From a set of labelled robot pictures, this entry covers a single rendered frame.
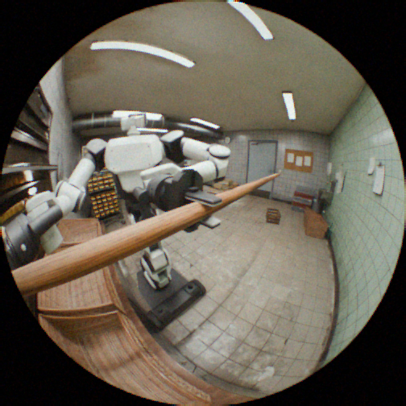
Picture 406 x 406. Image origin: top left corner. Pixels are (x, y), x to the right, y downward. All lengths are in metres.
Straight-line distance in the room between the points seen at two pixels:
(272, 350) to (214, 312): 0.70
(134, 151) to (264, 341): 1.62
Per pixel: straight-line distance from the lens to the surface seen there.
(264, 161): 4.64
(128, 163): 0.56
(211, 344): 1.27
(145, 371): 0.74
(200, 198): 0.17
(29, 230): 0.30
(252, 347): 1.33
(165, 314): 1.15
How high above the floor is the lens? 1.27
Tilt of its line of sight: 20 degrees down
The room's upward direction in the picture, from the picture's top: straight up
